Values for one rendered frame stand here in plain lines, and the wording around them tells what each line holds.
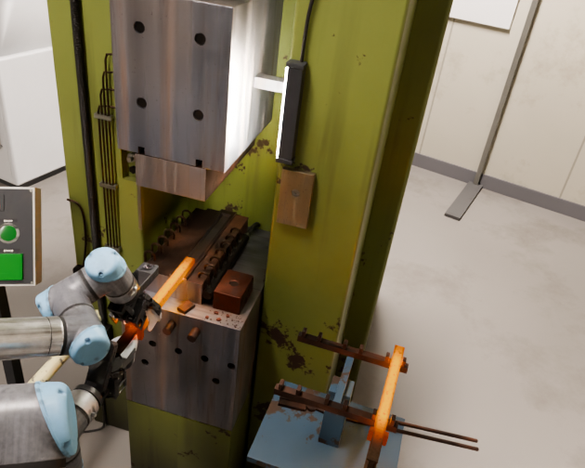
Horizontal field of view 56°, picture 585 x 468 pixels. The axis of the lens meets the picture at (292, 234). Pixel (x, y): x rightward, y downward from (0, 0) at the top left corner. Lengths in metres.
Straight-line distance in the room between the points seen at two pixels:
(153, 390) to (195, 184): 0.77
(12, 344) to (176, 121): 0.65
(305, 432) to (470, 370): 1.54
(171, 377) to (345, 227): 0.74
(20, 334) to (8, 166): 3.13
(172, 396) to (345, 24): 1.25
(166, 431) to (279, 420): 0.50
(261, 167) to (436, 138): 3.22
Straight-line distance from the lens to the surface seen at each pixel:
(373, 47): 1.38
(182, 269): 1.67
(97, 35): 1.63
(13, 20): 3.98
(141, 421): 2.09
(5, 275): 1.75
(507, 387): 3.08
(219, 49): 1.32
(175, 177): 1.49
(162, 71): 1.40
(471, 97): 4.85
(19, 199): 1.73
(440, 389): 2.92
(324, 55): 1.40
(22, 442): 0.96
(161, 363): 1.83
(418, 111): 1.87
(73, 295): 1.22
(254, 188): 1.98
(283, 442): 1.67
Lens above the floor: 2.00
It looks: 32 degrees down
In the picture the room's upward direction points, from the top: 8 degrees clockwise
